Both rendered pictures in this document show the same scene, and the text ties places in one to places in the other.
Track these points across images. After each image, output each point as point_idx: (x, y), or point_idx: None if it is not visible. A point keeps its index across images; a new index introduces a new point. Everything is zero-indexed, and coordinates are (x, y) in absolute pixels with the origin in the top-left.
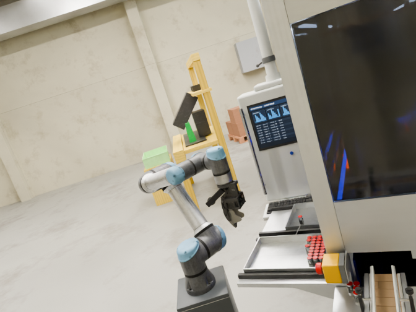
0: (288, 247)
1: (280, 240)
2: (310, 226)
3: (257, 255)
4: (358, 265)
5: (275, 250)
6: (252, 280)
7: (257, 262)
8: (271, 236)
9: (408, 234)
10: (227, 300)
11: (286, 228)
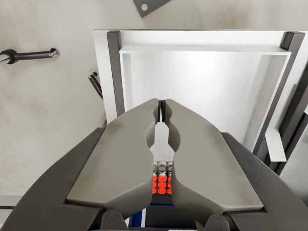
0: (228, 121)
1: (260, 104)
2: (283, 162)
3: (212, 54)
4: None
5: (222, 97)
6: (108, 71)
7: (176, 63)
8: (273, 91)
9: None
10: None
11: (306, 118)
